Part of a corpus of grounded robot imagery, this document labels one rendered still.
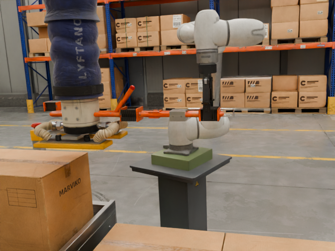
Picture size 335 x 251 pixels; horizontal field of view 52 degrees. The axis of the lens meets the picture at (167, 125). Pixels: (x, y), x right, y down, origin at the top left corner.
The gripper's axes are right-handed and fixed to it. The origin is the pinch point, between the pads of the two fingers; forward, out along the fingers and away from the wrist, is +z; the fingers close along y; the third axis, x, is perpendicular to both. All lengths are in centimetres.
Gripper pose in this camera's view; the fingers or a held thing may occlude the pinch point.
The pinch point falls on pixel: (208, 112)
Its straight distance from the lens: 146.6
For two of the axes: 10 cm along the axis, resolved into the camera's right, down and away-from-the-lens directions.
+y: -2.5, 2.0, -9.5
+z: 0.4, 9.8, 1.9
